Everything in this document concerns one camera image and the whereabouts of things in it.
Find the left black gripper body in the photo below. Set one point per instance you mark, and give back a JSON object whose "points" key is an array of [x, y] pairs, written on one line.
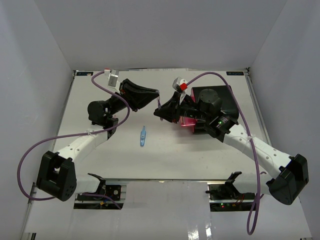
{"points": [[117, 104]]}

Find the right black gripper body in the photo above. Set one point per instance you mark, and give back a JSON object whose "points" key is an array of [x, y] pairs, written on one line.
{"points": [[191, 110]]}

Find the black drawer organizer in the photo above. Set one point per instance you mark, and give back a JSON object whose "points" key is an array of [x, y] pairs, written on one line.
{"points": [[228, 105]]}

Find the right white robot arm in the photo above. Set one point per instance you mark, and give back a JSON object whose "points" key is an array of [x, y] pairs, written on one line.
{"points": [[288, 174]]}

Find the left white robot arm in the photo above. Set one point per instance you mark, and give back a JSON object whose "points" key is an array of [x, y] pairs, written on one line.
{"points": [[57, 172]]}

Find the blue correction tape pen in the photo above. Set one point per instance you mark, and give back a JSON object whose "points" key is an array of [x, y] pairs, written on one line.
{"points": [[143, 137]]}

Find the blue corner label right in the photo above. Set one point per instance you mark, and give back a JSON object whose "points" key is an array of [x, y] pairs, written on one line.
{"points": [[234, 73]]}

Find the blue corner label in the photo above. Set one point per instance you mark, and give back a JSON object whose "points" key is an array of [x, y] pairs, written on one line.
{"points": [[234, 73], [84, 73]]}

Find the blue corner label left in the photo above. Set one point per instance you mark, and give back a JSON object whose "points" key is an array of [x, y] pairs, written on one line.
{"points": [[84, 73]]}

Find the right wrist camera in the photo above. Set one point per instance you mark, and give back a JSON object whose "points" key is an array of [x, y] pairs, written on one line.
{"points": [[180, 85]]}

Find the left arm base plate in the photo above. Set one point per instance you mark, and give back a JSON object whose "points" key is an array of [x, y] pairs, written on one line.
{"points": [[111, 191]]}

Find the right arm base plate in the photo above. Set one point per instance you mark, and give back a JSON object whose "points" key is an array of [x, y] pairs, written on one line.
{"points": [[219, 193]]}

